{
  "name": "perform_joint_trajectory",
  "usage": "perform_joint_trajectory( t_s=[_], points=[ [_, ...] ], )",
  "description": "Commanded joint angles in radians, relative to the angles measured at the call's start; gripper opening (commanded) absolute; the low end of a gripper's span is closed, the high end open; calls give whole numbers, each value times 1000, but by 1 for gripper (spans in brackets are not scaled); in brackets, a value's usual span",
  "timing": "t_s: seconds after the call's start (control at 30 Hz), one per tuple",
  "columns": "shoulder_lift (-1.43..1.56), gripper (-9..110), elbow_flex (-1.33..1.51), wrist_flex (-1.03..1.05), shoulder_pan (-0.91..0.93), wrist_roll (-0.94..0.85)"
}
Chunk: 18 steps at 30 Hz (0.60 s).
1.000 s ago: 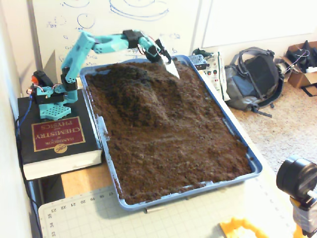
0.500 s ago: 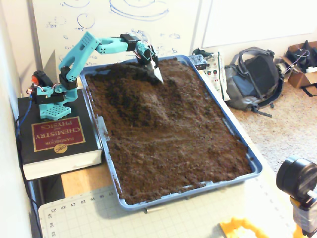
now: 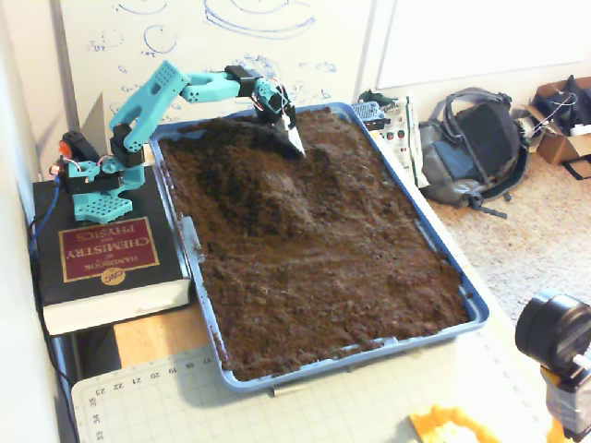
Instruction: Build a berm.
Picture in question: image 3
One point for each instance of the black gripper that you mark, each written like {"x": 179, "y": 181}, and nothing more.
{"x": 287, "y": 121}

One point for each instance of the brown soil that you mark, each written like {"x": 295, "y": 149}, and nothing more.
{"x": 323, "y": 277}

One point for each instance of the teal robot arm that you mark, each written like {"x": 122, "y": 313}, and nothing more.
{"x": 148, "y": 97}

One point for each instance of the perforated black box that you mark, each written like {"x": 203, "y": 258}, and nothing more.
{"x": 369, "y": 113}

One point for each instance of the dark green item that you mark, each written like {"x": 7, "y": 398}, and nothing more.
{"x": 376, "y": 98}

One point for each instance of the white electronics box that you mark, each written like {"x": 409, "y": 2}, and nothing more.
{"x": 401, "y": 147}

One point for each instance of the whiteboard with blue drawings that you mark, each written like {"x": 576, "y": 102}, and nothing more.
{"x": 208, "y": 27}

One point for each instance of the grey backpack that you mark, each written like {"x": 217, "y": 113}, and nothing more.
{"x": 475, "y": 138}

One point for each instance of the black device orange knob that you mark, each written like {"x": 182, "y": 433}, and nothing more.
{"x": 80, "y": 145}

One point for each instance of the blank white board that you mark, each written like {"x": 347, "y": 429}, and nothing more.
{"x": 485, "y": 37}

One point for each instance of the black chemistry physics handbook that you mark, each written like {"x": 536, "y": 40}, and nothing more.
{"x": 106, "y": 249}

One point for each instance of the blue plastic tray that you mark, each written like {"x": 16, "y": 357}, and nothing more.
{"x": 480, "y": 310}

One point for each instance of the metal bar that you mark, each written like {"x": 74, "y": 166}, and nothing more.
{"x": 286, "y": 391}

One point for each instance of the cardboard box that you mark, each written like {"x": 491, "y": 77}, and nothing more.
{"x": 558, "y": 145}

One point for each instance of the black bag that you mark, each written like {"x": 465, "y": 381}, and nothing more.
{"x": 561, "y": 108}

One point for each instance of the grey cutting mat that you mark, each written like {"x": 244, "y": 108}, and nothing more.
{"x": 323, "y": 415}

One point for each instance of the yellow plastic part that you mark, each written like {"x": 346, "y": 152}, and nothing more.
{"x": 443, "y": 417}

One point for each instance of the black camera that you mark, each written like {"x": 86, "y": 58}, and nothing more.
{"x": 554, "y": 330}

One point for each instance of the grey taped camera mount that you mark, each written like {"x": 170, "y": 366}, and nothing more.
{"x": 568, "y": 406}

